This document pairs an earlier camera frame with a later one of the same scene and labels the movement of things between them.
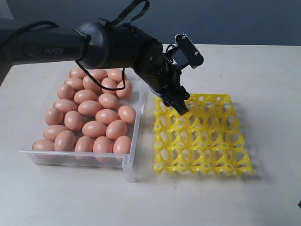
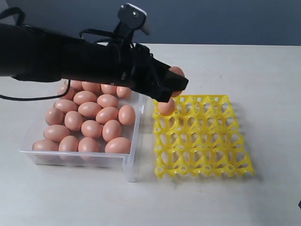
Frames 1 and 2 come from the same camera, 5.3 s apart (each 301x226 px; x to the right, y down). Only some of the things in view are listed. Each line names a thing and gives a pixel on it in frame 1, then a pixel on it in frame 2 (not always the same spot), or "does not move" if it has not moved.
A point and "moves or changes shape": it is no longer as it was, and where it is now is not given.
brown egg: [65, 91] does not move
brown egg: [84, 95] does not move
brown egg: [122, 145] → [88, 149]
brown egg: [51, 132] does not move
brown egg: [94, 129] → [167, 108]
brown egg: [84, 149] → [91, 128]
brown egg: [108, 101] does not move
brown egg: [73, 121] does not move
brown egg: [65, 142] moves or changes shape
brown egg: [103, 144] → [68, 149]
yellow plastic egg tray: [207, 139] does not move
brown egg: [65, 105] does not move
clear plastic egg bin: [94, 117] does not move
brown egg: [110, 83] does not move
